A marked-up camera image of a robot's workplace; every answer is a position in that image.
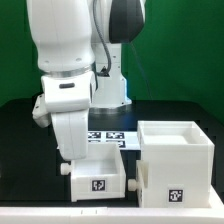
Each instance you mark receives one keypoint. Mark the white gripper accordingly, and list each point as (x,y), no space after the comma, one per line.
(71,131)

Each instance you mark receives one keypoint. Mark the white marker tag plate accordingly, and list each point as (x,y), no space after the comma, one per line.
(127,140)

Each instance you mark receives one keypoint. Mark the white drawer box with knob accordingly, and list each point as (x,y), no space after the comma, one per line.
(140,183)

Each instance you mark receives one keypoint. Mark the large white drawer housing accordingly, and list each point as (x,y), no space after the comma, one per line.
(180,159)

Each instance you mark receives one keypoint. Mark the small white drawer box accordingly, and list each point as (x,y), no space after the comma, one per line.
(101,175)

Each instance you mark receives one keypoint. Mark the white L-shaped table fence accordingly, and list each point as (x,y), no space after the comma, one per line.
(213,214)

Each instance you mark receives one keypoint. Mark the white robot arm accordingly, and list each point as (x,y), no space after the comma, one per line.
(79,51)

